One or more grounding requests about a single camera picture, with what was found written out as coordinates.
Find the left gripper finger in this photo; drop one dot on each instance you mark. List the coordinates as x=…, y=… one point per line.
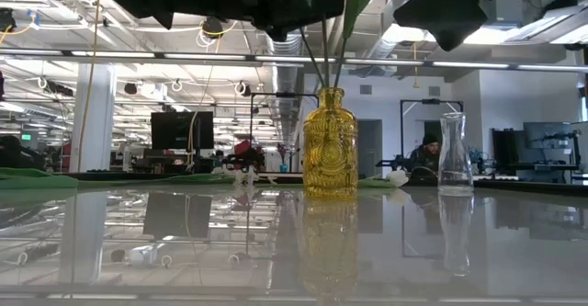
x=298, y=7

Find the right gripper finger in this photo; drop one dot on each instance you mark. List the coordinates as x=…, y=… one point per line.
x=441, y=12

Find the green flower stems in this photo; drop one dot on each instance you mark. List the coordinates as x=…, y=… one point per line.
x=351, y=3

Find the white tulip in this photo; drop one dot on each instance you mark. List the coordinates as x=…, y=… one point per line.
x=397, y=178

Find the yellow glass vase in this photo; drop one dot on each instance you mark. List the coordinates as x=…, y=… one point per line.
x=331, y=154

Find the clear glass vase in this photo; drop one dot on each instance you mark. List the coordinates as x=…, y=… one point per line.
x=455, y=168

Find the small blue vase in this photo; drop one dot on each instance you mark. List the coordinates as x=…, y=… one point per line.
x=283, y=167

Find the rig crossbar light strip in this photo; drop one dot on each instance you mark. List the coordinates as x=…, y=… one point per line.
x=294, y=59

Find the black monitor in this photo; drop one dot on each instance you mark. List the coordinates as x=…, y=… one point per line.
x=181, y=131
x=505, y=150

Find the person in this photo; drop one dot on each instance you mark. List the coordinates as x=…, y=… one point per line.
x=429, y=152

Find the red object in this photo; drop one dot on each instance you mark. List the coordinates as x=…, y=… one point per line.
x=242, y=147

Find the grey monitor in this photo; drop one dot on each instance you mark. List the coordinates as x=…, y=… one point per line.
x=551, y=133

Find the grey door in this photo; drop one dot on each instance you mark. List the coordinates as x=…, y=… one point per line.
x=369, y=150

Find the white column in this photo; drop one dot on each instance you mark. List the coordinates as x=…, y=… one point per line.
x=92, y=122

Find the green exit sign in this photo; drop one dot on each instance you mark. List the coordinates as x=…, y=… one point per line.
x=26, y=136

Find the black overhead camera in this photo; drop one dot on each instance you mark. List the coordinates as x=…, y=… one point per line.
x=212, y=26

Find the silver air duct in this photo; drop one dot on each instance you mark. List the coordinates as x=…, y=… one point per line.
x=287, y=90

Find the black rig frame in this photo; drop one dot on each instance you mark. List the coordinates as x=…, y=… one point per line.
x=285, y=94
x=432, y=100

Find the black table edge rail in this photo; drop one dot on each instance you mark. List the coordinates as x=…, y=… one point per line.
x=528, y=186

